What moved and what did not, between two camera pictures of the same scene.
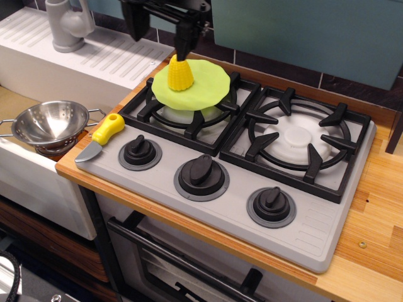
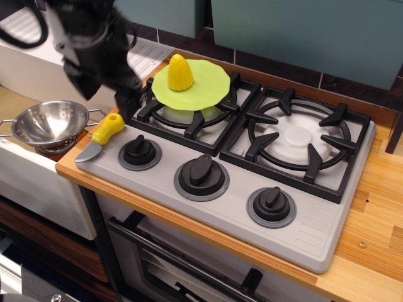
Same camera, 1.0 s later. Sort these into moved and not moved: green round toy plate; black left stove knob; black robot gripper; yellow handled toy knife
Moved: black robot gripper
Not moved: black left stove knob; green round toy plate; yellow handled toy knife
